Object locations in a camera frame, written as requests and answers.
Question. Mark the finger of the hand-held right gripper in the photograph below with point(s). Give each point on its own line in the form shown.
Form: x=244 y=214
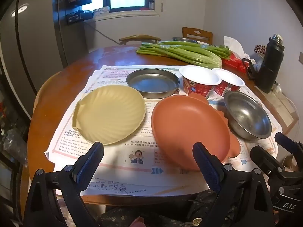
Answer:
x=264 y=156
x=285 y=142

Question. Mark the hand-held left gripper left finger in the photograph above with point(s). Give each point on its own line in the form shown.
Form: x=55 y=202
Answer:
x=91 y=162

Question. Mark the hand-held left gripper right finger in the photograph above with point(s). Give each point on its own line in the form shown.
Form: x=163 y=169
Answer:
x=208 y=167

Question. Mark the steel bowl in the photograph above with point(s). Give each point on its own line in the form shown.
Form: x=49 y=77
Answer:
x=246 y=115

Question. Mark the orange plastic plate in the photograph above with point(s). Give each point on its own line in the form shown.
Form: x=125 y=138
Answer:
x=189 y=127

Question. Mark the yellow shell-shaped plate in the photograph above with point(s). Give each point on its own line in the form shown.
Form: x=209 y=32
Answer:
x=109 y=113

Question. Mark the red instant noodle cup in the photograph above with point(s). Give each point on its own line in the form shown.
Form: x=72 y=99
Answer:
x=230 y=80
x=198 y=75

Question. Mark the steel plate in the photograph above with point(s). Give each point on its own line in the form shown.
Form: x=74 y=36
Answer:
x=151 y=82

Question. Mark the printed newspaper sheets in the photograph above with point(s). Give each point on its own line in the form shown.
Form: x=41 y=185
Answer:
x=142 y=151

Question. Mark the dark floral clothing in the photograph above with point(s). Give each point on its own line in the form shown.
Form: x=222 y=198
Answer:
x=165 y=217

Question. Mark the clear plastic bag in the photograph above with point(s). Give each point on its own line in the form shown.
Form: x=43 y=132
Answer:
x=14 y=144

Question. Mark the black thermos bottle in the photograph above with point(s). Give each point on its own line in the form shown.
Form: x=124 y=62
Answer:
x=269 y=63

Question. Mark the red tissue pack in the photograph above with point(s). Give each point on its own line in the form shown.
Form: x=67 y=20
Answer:
x=234 y=62

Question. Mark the polka dot pouch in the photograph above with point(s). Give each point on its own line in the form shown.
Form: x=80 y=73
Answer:
x=260 y=49

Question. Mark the celery bunch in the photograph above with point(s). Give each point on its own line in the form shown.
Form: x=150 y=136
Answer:
x=189 y=54

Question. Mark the steel basin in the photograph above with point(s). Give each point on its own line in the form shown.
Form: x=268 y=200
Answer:
x=184 y=39

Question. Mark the curved-back wooden chair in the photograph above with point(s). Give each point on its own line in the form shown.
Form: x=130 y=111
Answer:
x=139 y=37

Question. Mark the grey refrigerator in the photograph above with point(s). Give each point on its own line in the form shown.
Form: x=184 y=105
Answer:
x=35 y=40

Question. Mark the wooden chair with cutout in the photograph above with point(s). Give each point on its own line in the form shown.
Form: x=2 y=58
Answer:
x=189 y=32

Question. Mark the white box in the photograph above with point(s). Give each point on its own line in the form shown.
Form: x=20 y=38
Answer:
x=101 y=10

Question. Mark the black wall rack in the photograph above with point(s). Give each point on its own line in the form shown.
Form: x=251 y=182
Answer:
x=75 y=16

